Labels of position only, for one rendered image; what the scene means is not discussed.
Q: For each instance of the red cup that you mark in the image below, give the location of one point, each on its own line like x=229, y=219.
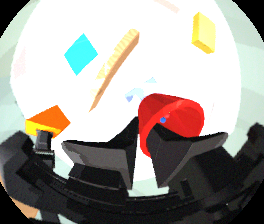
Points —
x=187, y=116

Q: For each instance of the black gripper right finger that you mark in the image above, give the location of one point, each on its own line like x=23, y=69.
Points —
x=169, y=151

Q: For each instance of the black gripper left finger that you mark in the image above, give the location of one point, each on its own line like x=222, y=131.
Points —
x=118, y=154

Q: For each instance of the yellow block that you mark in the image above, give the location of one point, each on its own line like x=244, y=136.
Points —
x=204, y=33

